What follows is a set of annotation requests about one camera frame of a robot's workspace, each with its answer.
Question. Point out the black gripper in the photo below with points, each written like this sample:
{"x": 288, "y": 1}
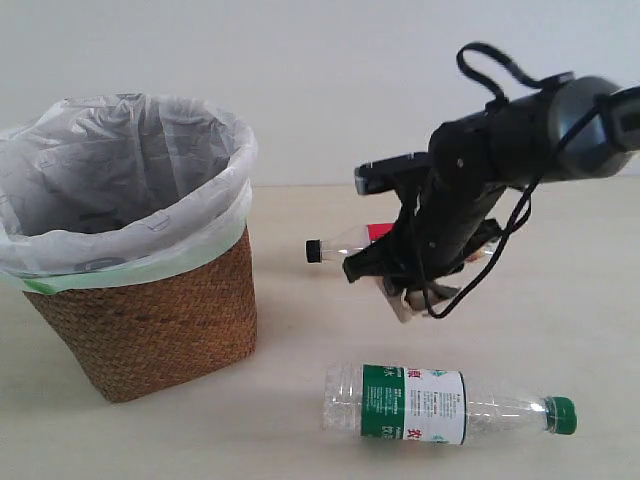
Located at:
{"x": 439, "y": 215}

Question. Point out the white plastic bin liner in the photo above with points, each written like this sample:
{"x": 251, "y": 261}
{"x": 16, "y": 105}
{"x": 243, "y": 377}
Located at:
{"x": 123, "y": 189}

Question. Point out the clear bottle green cap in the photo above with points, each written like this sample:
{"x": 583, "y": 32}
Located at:
{"x": 435, "y": 406}

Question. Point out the woven brown wicker basket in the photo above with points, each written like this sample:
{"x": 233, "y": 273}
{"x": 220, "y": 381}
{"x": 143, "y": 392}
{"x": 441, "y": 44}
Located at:
{"x": 137, "y": 340}

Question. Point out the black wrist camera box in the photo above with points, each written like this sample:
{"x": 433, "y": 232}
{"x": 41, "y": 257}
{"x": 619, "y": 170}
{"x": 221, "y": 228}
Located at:
{"x": 382, "y": 175}

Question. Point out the clear bottle red label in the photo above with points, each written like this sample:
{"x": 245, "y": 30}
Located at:
{"x": 348, "y": 243}

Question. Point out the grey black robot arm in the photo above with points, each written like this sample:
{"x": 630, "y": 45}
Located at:
{"x": 586, "y": 128}

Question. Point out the grey cardboard pulp tray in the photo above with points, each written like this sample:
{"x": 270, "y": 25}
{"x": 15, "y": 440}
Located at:
{"x": 408, "y": 305}

